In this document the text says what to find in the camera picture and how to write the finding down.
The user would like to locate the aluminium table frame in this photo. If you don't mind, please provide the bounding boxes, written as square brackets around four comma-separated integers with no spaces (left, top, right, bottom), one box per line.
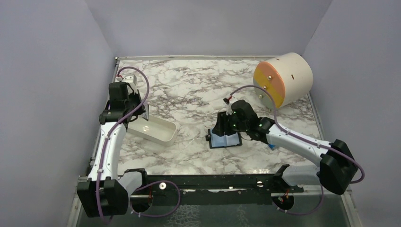
[77,59,363,225]

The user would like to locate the black card holder blue sleeves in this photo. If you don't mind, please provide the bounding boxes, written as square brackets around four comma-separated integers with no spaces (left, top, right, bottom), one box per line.
[205,129,243,149]

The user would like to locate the white plastic tray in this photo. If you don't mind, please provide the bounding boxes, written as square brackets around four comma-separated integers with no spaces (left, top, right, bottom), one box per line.
[127,115,178,147]

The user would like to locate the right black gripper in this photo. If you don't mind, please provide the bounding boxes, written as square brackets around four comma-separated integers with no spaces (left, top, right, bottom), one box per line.
[212,110,248,137]

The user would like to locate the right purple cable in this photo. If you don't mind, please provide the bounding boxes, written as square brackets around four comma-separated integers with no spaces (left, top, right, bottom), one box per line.
[223,85,366,216]

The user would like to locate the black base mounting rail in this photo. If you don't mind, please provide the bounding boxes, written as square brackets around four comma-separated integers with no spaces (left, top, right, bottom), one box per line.
[130,174,304,206]

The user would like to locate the cream cylinder drum colored face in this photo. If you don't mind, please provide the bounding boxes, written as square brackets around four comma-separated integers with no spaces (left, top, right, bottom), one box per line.
[253,52,314,110]

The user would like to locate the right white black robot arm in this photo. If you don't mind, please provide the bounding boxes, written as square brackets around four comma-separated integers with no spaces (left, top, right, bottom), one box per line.
[210,100,357,195]

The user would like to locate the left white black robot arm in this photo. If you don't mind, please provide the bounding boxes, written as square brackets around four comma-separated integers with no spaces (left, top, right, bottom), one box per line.
[77,81,149,218]

